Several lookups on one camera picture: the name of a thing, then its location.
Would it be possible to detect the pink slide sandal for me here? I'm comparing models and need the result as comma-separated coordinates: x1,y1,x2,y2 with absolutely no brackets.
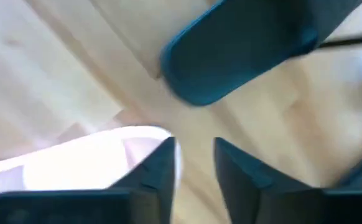
0,124,182,200

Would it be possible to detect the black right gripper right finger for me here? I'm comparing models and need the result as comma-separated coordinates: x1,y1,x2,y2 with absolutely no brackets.
214,136,325,224

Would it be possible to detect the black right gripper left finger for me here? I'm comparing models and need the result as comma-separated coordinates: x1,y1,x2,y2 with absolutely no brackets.
106,136,178,224

